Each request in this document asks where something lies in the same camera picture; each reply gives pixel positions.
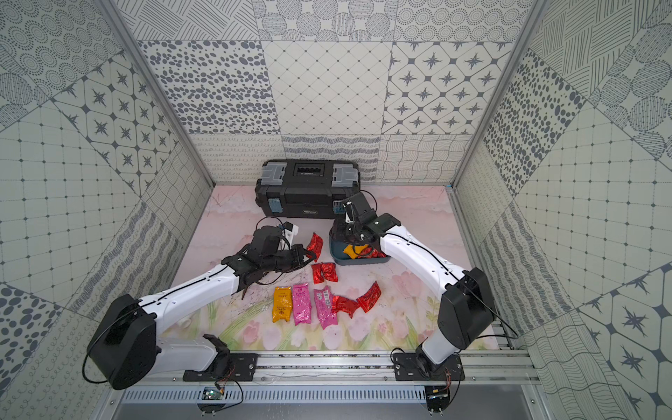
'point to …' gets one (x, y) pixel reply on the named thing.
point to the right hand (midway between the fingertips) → (339, 236)
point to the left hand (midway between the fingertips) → (317, 251)
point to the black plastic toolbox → (306, 189)
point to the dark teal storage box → (337, 252)
